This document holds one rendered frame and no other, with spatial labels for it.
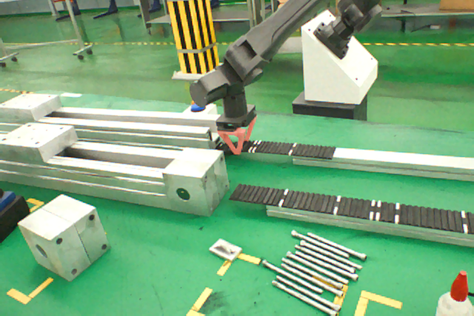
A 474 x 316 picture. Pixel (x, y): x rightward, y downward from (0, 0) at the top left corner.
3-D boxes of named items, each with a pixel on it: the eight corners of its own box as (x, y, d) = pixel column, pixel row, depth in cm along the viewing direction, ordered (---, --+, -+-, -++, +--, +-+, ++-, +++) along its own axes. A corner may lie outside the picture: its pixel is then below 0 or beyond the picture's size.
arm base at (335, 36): (346, 49, 118) (318, 24, 117) (365, 32, 113) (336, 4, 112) (341, 61, 112) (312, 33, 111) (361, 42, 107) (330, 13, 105)
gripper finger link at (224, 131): (221, 158, 90) (214, 123, 86) (232, 143, 96) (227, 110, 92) (246, 160, 88) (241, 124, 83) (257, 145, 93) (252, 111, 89)
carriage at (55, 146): (82, 149, 95) (73, 125, 92) (49, 172, 86) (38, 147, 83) (38, 144, 101) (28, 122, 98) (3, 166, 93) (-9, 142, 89)
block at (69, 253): (121, 239, 71) (106, 199, 67) (69, 282, 63) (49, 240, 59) (88, 225, 76) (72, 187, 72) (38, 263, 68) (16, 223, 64)
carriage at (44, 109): (66, 114, 120) (58, 94, 117) (38, 129, 111) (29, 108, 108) (31, 112, 126) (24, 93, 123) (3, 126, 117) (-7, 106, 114)
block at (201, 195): (234, 181, 84) (227, 144, 79) (209, 217, 74) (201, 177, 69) (198, 177, 87) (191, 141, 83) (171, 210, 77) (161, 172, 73)
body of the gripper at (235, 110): (215, 128, 86) (209, 98, 83) (232, 110, 94) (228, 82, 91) (241, 129, 84) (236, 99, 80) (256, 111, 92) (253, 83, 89)
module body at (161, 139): (227, 143, 100) (222, 114, 96) (211, 162, 92) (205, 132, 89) (23, 126, 131) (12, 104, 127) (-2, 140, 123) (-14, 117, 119)
